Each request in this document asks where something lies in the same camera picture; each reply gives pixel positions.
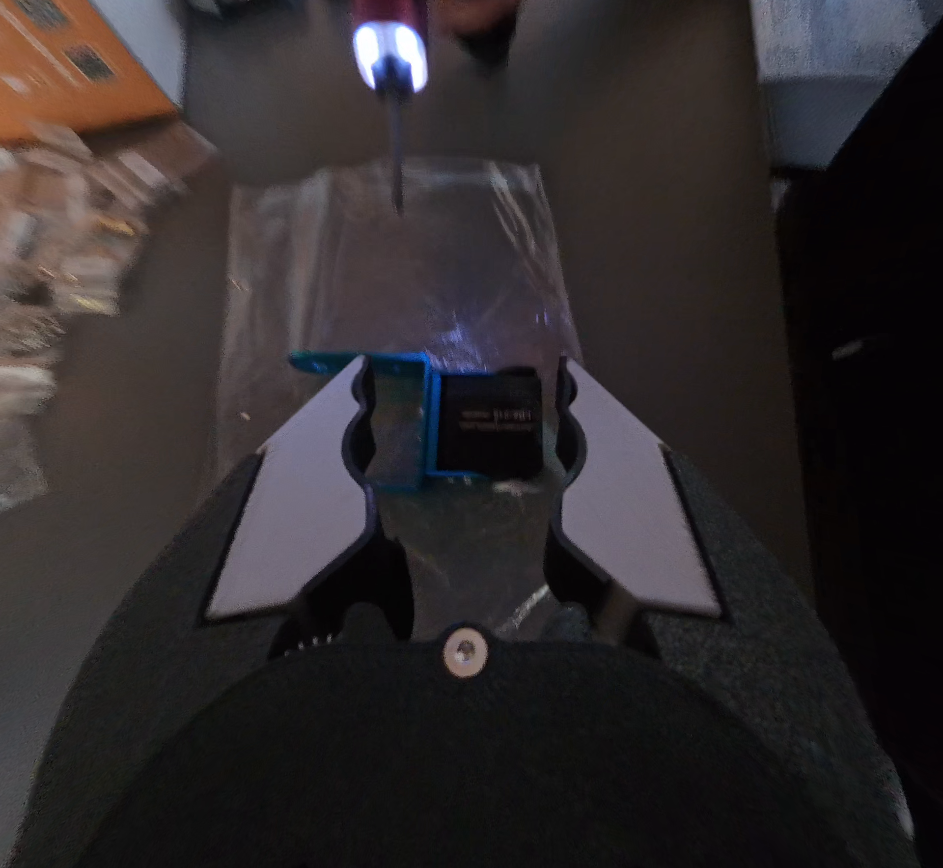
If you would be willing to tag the black servo motor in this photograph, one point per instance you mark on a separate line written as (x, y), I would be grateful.
(490, 422)

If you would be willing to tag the blue metal bracket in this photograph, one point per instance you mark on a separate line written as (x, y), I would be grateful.
(401, 365)

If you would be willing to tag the orange cardboard box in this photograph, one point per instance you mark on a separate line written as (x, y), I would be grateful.
(59, 35)

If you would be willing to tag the pile of small plastic bags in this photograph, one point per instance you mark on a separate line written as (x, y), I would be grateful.
(59, 278)

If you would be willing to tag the clear plastic bag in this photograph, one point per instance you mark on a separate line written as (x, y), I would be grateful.
(331, 278)

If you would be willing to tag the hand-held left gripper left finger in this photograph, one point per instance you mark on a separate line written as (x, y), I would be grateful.
(295, 499)

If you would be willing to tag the grey desk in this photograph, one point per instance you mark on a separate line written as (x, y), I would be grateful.
(648, 219)

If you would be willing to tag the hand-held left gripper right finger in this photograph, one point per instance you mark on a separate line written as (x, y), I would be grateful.
(626, 507)

